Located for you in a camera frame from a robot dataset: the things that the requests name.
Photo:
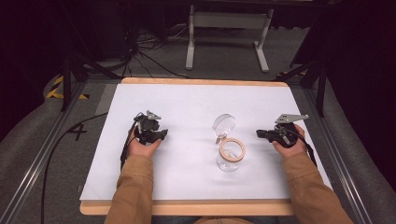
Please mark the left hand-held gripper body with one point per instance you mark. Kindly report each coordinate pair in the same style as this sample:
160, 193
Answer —
148, 126

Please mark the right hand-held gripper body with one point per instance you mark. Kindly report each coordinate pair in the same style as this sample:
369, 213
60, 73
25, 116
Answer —
288, 135

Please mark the person's right hand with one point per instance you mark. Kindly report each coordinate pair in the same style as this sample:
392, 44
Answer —
292, 151

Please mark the person's left hand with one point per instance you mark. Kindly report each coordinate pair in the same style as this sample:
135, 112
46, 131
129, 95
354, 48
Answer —
141, 150

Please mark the white table mat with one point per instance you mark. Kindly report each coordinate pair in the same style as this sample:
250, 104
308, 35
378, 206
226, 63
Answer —
186, 105

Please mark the clear glass jar hinged lid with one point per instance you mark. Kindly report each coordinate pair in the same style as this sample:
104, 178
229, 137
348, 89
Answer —
231, 152

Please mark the black tripod stand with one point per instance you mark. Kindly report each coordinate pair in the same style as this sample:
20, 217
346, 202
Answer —
320, 84
66, 81

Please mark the yellow black floor tape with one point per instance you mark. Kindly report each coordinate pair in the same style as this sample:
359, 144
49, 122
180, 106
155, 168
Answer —
56, 90

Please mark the white metal stand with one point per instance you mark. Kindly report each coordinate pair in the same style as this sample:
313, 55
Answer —
229, 20

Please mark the aluminium floor rail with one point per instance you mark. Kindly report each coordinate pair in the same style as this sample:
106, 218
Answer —
34, 168
339, 161

